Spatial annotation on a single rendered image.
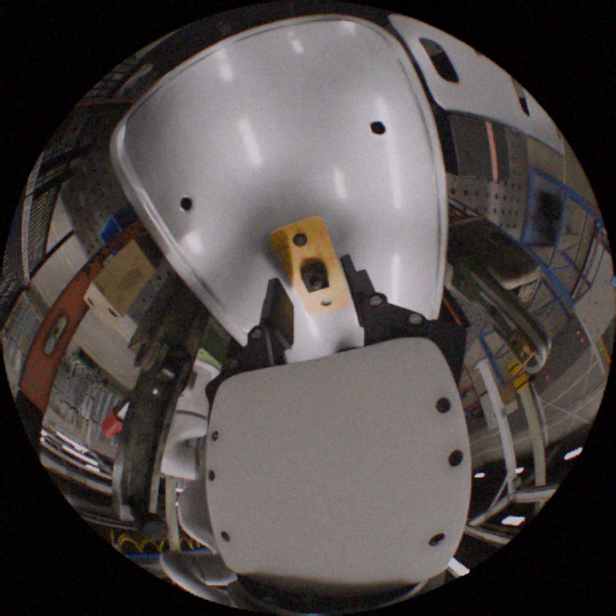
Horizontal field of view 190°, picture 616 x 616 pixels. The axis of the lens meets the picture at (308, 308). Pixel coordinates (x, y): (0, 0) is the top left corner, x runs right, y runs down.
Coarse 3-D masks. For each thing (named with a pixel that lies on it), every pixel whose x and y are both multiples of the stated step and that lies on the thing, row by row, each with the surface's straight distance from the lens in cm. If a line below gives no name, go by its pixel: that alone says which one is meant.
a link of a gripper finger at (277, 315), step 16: (272, 288) 13; (272, 304) 12; (288, 304) 14; (272, 320) 11; (288, 320) 13; (272, 336) 11; (288, 336) 12; (240, 352) 12; (272, 352) 12; (240, 368) 11
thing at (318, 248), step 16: (304, 224) 13; (320, 224) 13; (272, 240) 13; (288, 240) 13; (320, 240) 13; (288, 256) 14; (304, 256) 14; (320, 256) 14; (288, 272) 15; (304, 272) 14; (320, 272) 14; (336, 272) 15; (304, 288) 16; (320, 288) 14; (336, 288) 16; (304, 304) 17; (320, 304) 17; (336, 304) 17
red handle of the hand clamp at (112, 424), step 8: (160, 368) 18; (168, 368) 18; (160, 376) 18; (168, 376) 18; (160, 384) 19; (152, 392) 20; (128, 400) 22; (120, 408) 24; (112, 416) 25; (120, 416) 24; (104, 424) 28; (112, 424) 26; (120, 424) 25; (104, 432) 29; (112, 432) 27
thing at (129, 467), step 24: (144, 384) 17; (168, 384) 20; (144, 408) 17; (168, 408) 18; (120, 432) 19; (144, 432) 19; (168, 432) 19; (120, 456) 19; (144, 456) 19; (120, 480) 19; (144, 480) 20; (120, 504) 20; (144, 504) 21; (144, 528) 18; (168, 528) 19
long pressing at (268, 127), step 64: (192, 64) 17; (256, 64) 14; (320, 64) 14; (384, 64) 15; (128, 128) 18; (192, 128) 14; (256, 128) 13; (320, 128) 13; (128, 192) 17; (192, 192) 14; (256, 192) 13; (320, 192) 13; (384, 192) 14; (192, 256) 16; (256, 256) 15; (384, 256) 16; (256, 320) 19; (320, 320) 19
